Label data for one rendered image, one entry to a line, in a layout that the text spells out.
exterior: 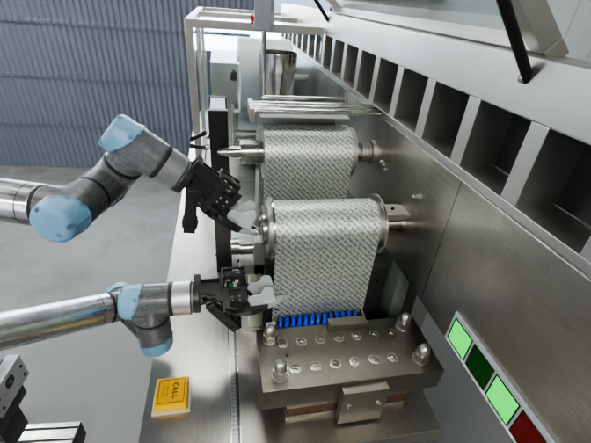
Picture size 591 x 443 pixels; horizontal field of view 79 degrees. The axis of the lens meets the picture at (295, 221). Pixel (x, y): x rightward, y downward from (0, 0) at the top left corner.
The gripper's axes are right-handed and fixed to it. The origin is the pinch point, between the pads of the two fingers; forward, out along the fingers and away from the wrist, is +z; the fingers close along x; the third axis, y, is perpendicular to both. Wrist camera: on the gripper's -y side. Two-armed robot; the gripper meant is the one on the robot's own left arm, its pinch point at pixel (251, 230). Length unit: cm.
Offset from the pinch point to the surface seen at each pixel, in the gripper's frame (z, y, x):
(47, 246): -26, -181, 176
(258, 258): 6.4, -5.1, -0.4
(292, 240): 5.0, 7.0, -7.7
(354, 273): 23.9, 8.8, -7.8
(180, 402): 6.7, -34.8, -20.3
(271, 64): -7, 28, 64
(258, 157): -3.5, 9.7, 20.4
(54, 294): -9, -167, 123
